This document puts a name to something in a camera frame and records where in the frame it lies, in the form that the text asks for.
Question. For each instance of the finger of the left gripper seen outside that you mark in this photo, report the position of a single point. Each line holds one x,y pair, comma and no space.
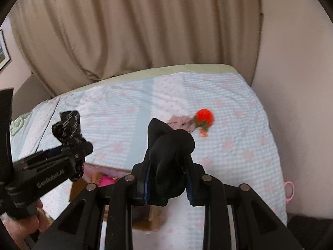
79,148

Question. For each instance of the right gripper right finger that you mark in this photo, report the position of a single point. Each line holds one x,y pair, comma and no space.
195,186

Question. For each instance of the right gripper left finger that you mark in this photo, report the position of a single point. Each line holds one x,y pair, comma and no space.
141,172

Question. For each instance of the plain black sock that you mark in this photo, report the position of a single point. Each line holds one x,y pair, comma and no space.
168,151

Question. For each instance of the dusty pink cloth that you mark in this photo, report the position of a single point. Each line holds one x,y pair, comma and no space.
186,123

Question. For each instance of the orange pompom persimmon toy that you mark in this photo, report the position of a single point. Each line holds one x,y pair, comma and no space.
204,119

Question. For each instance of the person's left hand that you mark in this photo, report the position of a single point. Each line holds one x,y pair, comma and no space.
21,229

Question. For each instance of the magenta item in box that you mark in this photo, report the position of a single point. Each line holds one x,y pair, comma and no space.
105,180

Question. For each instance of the checkered blue pink bedsheet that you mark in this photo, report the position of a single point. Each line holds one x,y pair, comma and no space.
245,207

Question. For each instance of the beige curtain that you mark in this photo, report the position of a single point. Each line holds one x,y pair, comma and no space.
72,43

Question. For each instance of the pink ring object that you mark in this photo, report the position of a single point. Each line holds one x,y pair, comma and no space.
289,191

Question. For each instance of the framed wall picture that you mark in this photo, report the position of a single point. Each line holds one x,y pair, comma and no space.
4,54

